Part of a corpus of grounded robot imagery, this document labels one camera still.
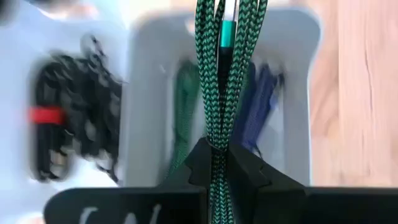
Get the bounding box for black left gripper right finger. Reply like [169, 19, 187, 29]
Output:
[228, 144, 398, 224]

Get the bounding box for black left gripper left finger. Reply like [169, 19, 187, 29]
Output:
[43, 136, 213, 224]

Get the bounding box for green black braided USB cable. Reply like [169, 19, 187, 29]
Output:
[194, 0, 269, 224]
[165, 60, 201, 180]

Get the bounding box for dark blue braided USB cable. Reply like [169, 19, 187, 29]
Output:
[231, 61, 285, 155]

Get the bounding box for black cable with red band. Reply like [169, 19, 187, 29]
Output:
[30, 32, 126, 185]

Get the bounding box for large white plastic bin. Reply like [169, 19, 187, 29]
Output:
[123, 7, 323, 188]
[0, 0, 132, 224]

